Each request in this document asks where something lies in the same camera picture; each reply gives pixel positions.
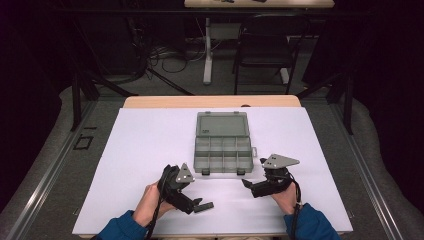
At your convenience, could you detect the black chair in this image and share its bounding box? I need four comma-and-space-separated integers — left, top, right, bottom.
232, 13, 311, 96

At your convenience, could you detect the black metal stand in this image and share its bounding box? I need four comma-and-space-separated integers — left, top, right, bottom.
296, 71, 354, 136
69, 19, 139, 133

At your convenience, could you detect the bundle of floor cables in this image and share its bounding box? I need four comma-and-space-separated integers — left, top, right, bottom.
146, 36, 208, 81

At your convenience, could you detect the small black bar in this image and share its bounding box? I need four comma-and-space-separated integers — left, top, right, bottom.
193, 201, 215, 214

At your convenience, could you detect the grey plastic compartment box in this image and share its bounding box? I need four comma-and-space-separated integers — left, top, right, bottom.
193, 111, 258, 177

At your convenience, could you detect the left hand-held gripper black cable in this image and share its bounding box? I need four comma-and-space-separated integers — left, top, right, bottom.
145, 173, 168, 240

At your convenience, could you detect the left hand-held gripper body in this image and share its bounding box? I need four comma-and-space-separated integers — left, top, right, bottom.
157, 162, 196, 215

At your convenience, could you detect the wooden desk with white legs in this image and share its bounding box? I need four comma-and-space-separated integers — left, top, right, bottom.
184, 0, 335, 86

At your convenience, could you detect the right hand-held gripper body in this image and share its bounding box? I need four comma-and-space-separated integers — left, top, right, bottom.
251, 153, 301, 199

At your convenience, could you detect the right hand-held gripper black cable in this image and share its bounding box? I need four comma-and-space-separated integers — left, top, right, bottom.
288, 176, 303, 240

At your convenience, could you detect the person's right hand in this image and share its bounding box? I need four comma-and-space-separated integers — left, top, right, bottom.
270, 182, 299, 216

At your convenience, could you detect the white board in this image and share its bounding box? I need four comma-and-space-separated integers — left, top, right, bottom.
72, 106, 354, 236

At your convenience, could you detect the hand-held gripper black cable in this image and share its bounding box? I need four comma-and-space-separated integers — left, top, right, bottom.
288, 176, 303, 240
145, 173, 168, 240

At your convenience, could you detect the person's left hand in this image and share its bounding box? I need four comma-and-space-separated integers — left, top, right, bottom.
132, 181, 176, 228

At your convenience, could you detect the metal floor rail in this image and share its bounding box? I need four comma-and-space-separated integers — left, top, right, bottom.
6, 99, 98, 240
329, 103, 404, 240

